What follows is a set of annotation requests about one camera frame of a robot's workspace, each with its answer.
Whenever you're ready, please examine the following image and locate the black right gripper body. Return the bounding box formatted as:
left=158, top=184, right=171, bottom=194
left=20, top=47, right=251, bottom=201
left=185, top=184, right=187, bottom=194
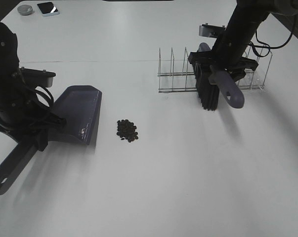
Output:
left=187, top=32, right=259, bottom=75

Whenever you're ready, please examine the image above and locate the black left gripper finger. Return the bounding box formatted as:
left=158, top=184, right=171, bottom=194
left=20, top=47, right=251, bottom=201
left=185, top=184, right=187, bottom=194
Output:
left=0, top=125, right=22, bottom=143
left=37, top=129, right=48, bottom=152

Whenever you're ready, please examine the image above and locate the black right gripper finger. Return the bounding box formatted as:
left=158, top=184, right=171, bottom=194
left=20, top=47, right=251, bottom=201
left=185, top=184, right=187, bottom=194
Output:
left=231, top=68, right=246, bottom=81
left=200, top=64, right=213, bottom=84

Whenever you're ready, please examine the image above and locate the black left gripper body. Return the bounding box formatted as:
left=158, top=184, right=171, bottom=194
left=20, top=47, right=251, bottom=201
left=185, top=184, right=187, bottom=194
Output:
left=0, top=74, right=66, bottom=134

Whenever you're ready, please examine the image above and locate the purple hand brush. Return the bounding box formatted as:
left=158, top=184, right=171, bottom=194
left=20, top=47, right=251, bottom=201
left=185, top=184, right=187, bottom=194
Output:
left=191, top=42, right=245, bottom=112

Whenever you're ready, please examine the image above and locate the purple plastic dustpan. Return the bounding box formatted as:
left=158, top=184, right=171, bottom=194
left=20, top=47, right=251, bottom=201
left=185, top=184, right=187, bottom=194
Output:
left=0, top=85, right=102, bottom=195

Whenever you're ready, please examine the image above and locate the pile of coffee beans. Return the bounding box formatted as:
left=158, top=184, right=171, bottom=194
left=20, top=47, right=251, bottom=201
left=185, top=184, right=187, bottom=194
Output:
left=116, top=119, right=138, bottom=143

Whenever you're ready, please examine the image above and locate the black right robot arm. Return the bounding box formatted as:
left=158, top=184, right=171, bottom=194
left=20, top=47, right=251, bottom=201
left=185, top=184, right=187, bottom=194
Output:
left=188, top=0, right=298, bottom=83

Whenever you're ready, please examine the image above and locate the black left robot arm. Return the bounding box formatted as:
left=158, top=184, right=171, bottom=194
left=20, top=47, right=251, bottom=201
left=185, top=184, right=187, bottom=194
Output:
left=0, top=22, right=66, bottom=151

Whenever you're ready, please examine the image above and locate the small grey round cap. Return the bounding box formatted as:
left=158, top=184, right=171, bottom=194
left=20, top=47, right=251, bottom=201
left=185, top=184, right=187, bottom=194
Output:
left=17, top=4, right=34, bottom=16

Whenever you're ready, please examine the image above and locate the smartphone in blue case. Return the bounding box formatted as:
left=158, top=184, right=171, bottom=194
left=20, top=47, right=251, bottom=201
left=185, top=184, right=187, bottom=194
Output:
left=37, top=2, right=60, bottom=17

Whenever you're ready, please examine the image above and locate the metal wire rack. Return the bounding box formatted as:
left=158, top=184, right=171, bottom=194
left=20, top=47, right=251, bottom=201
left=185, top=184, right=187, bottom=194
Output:
left=157, top=47, right=273, bottom=93

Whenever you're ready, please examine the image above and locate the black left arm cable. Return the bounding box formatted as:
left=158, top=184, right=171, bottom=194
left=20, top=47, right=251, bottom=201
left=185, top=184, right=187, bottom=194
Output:
left=27, top=85, right=56, bottom=129

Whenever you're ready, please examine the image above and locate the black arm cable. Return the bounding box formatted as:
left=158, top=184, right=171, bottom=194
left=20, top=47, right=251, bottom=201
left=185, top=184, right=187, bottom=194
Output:
left=247, top=7, right=298, bottom=58
left=27, top=85, right=56, bottom=129

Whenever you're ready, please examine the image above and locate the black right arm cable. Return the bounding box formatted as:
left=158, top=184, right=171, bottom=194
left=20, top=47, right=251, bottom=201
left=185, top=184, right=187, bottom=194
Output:
left=247, top=7, right=298, bottom=58

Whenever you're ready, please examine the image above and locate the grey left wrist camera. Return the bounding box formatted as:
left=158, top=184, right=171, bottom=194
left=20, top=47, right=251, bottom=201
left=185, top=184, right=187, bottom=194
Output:
left=20, top=67, right=56, bottom=88

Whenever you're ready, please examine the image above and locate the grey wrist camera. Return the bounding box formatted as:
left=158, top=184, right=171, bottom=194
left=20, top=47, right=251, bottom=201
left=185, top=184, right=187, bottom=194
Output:
left=20, top=67, right=56, bottom=88
left=199, top=23, right=225, bottom=38

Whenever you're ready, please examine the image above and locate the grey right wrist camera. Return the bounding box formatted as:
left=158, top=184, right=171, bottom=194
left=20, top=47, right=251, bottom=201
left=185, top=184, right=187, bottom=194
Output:
left=199, top=23, right=225, bottom=38

